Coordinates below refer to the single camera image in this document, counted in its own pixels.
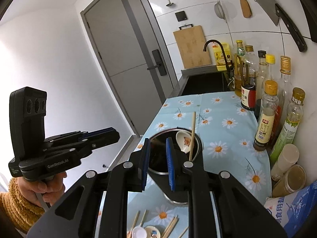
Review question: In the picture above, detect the blue white salt bag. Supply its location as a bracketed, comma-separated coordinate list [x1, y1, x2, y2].
[264, 181, 317, 235]

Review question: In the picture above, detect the oil bottle with yellow cap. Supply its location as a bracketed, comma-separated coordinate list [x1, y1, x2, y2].
[234, 40, 246, 97]

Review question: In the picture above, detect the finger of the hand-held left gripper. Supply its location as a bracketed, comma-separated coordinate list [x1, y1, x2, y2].
[44, 127, 116, 145]
[43, 130, 121, 159]

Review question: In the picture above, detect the cleaver with black handle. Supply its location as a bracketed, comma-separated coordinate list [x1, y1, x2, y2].
[245, 0, 307, 52]

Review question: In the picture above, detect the person's left hand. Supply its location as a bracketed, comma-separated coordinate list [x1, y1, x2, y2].
[19, 172, 67, 208]

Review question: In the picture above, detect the small bottle amber cap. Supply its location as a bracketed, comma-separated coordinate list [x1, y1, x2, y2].
[253, 80, 278, 152]

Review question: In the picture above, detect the soy sauce bottle red label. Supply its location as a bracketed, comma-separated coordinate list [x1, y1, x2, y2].
[241, 45, 257, 111]

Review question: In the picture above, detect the tall clear bottle gold cap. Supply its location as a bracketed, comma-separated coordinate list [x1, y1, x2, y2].
[275, 56, 293, 139]

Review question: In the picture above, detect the clear bottle yellow cap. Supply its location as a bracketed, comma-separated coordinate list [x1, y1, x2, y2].
[265, 55, 276, 82]

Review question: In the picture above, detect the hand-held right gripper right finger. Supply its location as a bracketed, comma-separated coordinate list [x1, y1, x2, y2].
[166, 136, 288, 238]

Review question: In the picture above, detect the grey door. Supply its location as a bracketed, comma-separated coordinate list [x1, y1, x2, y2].
[80, 0, 182, 137]

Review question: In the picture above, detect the clear bottle black cap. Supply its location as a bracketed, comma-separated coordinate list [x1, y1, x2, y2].
[255, 50, 268, 100]

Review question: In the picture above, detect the plain white ceramic spoon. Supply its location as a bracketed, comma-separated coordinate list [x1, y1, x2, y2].
[131, 226, 147, 238]

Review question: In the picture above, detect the green label bottle gold cap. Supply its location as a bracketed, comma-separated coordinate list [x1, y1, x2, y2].
[270, 87, 306, 164]

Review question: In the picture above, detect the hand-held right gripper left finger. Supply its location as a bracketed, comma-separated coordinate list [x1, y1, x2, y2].
[26, 137, 151, 238]

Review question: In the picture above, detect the wooden cutting board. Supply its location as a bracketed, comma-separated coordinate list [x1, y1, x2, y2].
[173, 23, 212, 69]

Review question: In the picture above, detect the black sink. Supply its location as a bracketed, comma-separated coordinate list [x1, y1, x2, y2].
[181, 66, 236, 96]

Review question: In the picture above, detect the dark curved faucet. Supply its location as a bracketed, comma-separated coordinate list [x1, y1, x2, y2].
[203, 39, 235, 90]

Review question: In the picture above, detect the daisy print blue tablecloth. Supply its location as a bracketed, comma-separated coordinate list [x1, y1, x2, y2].
[98, 91, 273, 238]

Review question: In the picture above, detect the large yellow oil jug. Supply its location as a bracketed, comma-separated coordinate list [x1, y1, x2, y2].
[212, 42, 233, 71]

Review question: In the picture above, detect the black metal cup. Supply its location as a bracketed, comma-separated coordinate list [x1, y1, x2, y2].
[147, 127, 204, 204]

